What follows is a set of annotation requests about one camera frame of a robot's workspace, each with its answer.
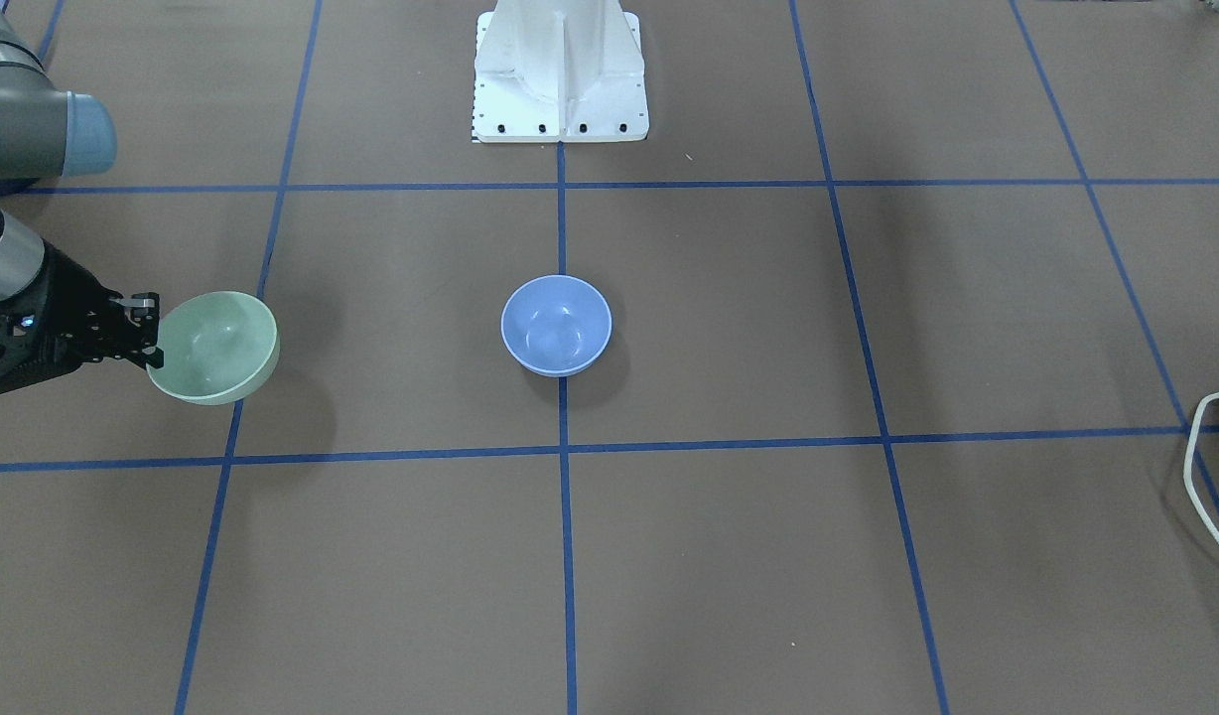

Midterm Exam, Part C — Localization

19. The green bowl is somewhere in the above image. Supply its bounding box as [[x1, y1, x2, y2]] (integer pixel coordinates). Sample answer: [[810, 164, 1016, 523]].
[[147, 291, 280, 404]]

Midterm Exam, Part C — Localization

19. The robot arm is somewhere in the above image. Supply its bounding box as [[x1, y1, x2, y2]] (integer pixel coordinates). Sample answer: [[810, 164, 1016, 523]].
[[0, 9, 165, 393]]

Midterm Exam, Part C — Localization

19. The blue bowl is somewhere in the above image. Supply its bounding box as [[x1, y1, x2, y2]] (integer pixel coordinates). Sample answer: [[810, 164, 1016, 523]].
[[499, 273, 614, 378]]

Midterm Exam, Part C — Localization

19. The white cable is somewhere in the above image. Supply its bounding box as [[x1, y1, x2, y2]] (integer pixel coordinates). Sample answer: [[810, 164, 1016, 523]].
[[1182, 390, 1219, 574]]

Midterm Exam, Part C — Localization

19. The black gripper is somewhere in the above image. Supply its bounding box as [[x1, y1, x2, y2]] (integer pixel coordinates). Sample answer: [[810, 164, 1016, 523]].
[[0, 241, 165, 393]]

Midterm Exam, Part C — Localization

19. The white metal stand base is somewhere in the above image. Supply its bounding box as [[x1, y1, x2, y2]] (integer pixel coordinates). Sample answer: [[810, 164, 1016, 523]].
[[471, 1, 650, 144]]

